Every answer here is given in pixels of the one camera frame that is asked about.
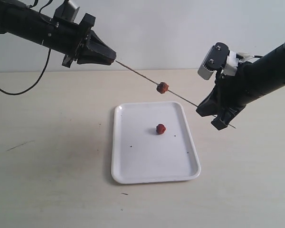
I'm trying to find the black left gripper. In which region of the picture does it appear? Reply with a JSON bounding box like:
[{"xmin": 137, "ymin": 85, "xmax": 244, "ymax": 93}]
[{"xmin": 62, "ymin": 13, "xmax": 116, "ymax": 67}]

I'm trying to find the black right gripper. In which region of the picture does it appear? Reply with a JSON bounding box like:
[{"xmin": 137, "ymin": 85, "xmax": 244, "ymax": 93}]
[{"xmin": 196, "ymin": 67, "xmax": 246, "ymax": 130}]

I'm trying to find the thin metal skewer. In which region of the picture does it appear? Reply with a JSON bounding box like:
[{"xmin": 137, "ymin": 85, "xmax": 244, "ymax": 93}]
[{"xmin": 114, "ymin": 60, "xmax": 236, "ymax": 129}]

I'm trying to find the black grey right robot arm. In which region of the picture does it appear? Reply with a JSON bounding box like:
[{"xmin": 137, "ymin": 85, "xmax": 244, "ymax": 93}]
[{"xmin": 196, "ymin": 42, "xmax": 285, "ymax": 130}]

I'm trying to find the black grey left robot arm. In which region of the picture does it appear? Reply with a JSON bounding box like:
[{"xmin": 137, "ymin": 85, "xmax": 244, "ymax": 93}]
[{"xmin": 0, "ymin": 0, "xmax": 116, "ymax": 68}]

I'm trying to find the white plastic tray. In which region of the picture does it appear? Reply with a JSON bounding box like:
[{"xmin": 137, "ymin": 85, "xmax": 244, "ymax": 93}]
[{"xmin": 111, "ymin": 101, "xmax": 201, "ymax": 184}]

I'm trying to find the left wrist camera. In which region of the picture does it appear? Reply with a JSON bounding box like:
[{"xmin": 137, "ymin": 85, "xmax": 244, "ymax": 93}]
[{"xmin": 54, "ymin": 0, "xmax": 80, "ymax": 22}]

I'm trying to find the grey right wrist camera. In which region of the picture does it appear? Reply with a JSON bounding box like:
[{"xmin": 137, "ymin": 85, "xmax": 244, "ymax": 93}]
[{"xmin": 197, "ymin": 42, "xmax": 255, "ymax": 80}]

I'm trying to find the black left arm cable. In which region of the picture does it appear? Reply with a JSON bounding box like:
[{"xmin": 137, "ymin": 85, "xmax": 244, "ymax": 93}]
[{"xmin": 0, "ymin": 48, "xmax": 52, "ymax": 96}]

